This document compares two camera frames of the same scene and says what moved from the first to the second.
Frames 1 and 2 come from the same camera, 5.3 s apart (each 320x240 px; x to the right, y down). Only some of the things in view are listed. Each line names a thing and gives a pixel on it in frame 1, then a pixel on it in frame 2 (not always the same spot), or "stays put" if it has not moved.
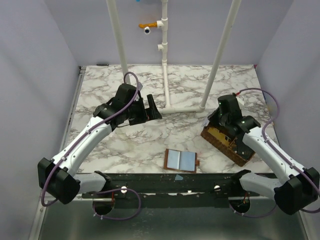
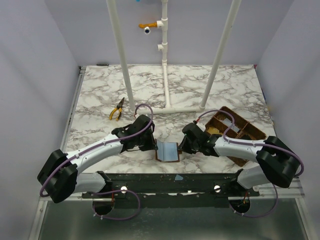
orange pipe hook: (150, 25) stays put
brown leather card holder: (181, 161) -> (168, 152)
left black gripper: (144, 110) -> (152, 141)
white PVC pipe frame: (163, 23) stays put
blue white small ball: (147, 30) stays put
